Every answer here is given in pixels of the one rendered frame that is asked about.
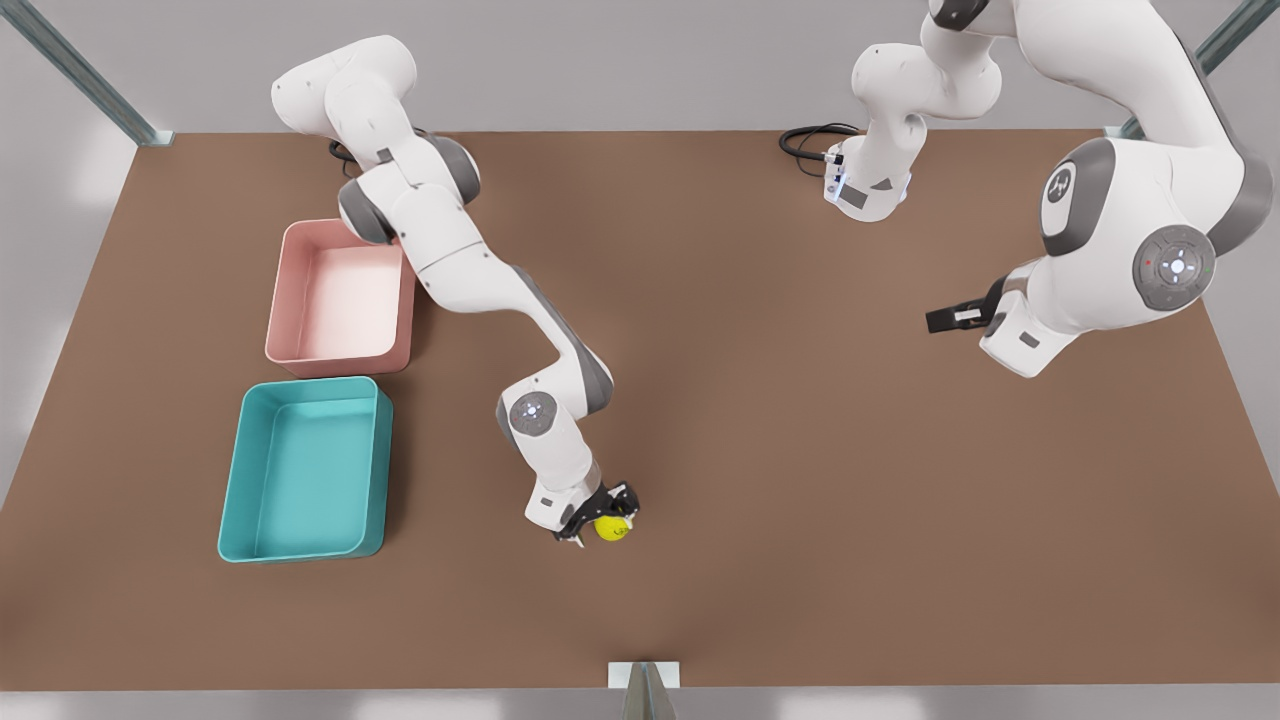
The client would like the pink rectangular bin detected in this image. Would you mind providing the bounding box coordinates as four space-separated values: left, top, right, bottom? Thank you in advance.
264 219 417 379

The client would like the teal rectangular bin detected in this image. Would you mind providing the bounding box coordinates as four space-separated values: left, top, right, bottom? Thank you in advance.
217 376 394 564

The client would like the silver frame post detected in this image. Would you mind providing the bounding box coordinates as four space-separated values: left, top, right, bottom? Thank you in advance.
0 0 174 148
608 660 681 720
1104 0 1280 140

